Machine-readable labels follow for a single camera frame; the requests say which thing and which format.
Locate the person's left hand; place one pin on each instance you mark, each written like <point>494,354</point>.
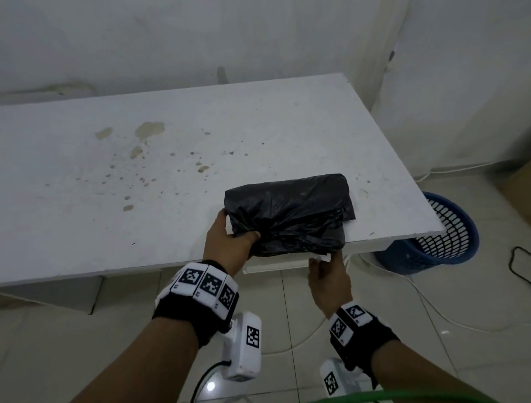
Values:
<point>224,253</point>

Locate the person's right hand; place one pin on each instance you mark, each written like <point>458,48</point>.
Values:
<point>332,286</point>

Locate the person's left thumb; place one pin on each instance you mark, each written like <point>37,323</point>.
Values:
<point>248,238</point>

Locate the person's right thumb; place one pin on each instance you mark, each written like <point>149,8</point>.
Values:
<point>313,270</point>

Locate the black plastic bag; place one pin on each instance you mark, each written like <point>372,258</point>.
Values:
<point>290,214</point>

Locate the person's left forearm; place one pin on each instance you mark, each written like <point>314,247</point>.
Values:
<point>145,365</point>

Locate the person's right forearm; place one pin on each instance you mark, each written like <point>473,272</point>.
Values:
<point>419,373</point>

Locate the black right wristband with markers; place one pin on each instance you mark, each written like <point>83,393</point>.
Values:
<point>361,336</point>

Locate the black wristband with markers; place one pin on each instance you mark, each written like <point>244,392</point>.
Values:
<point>361,336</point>
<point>195,303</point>

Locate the black left wristband with markers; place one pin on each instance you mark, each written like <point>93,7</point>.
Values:
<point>195,303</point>

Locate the blue plastic basket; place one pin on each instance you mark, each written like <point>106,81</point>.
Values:
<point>431,245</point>

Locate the brown cardboard box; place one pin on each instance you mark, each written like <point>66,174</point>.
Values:
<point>518,191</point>

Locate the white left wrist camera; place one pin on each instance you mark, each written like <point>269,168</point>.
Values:
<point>244,344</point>

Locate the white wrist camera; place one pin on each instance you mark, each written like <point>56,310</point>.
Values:
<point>336,380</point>
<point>244,344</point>

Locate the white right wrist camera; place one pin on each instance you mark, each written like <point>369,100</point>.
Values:
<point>336,380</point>

